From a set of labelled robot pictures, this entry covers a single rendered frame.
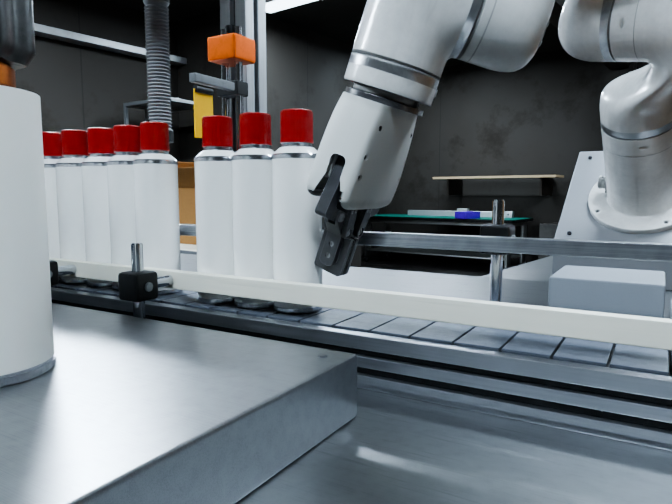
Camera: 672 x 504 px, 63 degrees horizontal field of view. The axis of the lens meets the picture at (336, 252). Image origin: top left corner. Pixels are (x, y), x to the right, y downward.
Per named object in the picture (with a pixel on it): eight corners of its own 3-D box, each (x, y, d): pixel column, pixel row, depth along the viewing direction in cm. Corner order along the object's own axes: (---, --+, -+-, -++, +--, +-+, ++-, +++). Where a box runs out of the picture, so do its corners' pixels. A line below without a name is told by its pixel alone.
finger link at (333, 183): (356, 131, 50) (365, 171, 55) (307, 191, 48) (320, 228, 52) (367, 134, 50) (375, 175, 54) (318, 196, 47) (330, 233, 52)
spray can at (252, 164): (224, 306, 60) (219, 112, 58) (254, 298, 64) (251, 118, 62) (262, 311, 57) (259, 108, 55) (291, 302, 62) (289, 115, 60)
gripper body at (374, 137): (378, 87, 57) (346, 190, 60) (326, 68, 48) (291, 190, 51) (443, 107, 54) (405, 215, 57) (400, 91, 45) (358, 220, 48)
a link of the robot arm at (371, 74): (379, 65, 56) (370, 94, 57) (334, 45, 49) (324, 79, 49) (454, 86, 52) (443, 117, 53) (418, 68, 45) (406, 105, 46)
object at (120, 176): (103, 288, 71) (95, 125, 68) (136, 283, 75) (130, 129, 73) (130, 292, 68) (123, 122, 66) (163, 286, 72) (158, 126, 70)
